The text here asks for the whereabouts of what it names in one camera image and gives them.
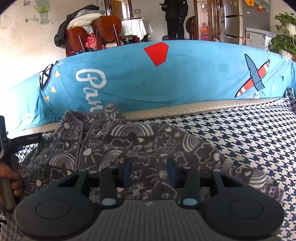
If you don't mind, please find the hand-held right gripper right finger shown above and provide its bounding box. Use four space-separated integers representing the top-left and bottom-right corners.
166 158 250 208

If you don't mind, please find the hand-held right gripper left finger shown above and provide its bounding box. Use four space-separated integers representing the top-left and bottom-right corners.
57 159 134 208

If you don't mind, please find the grey patterned fleece jacket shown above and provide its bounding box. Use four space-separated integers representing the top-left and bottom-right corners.
17 103 285 209

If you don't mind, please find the person's left hand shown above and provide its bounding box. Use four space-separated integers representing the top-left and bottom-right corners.
0 162 23 198

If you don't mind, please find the houndstooth bed cover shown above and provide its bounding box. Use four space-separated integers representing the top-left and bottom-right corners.
0 88 296 241

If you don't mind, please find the blue printed quilt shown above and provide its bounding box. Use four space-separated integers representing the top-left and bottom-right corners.
0 40 296 139

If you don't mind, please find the red floral cloth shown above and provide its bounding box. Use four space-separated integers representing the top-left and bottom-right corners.
85 32 100 51

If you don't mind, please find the pile of pale bedding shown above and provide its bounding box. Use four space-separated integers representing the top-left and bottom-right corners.
67 12 105 30

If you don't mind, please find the round dark chair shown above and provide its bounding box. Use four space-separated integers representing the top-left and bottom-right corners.
186 16 200 40

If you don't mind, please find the table with white cloth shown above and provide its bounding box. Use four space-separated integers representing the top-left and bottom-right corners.
120 18 154 44

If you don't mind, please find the white chest freezer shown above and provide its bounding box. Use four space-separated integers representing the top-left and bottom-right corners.
245 27 277 51

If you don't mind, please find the silver refrigerator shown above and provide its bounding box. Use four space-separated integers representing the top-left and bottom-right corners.
223 0 271 46

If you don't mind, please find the green potted plant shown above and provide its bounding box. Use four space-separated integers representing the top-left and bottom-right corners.
270 12 296 61

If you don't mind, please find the lavender pot wall decal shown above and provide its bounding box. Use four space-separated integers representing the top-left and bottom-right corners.
24 0 55 25

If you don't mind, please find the wooden door frame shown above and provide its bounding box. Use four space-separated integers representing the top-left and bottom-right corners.
104 0 130 20

